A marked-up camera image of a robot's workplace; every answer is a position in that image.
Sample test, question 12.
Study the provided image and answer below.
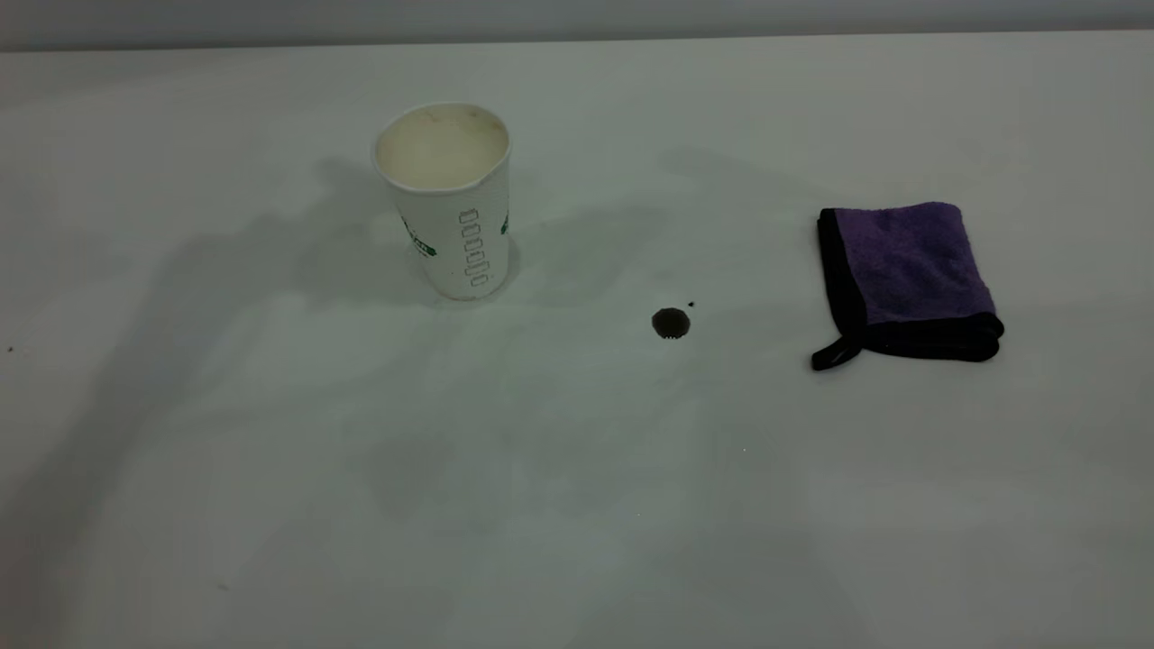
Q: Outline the purple cloth with black trim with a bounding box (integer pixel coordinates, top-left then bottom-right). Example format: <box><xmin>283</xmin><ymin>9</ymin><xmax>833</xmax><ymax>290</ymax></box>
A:
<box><xmin>811</xmin><ymin>201</ymin><xmax>1005</xmax><ymax>373</ymax></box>

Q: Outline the white paper coffee cup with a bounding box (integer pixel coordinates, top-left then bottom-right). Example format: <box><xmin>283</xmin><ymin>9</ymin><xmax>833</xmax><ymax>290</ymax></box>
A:
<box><xmin>371</xmin><ymin>102</ymin><xmax>514</xmax><ymax>302</ymax></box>

